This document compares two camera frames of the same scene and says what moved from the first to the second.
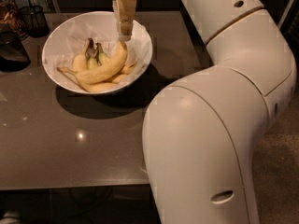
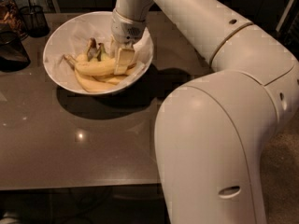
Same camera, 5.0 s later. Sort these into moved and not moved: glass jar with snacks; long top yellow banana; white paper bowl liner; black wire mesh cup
Moved: long top yellow banana
Not moved: white paper bowl liner; black wire mesh cup; glass jar with snacks
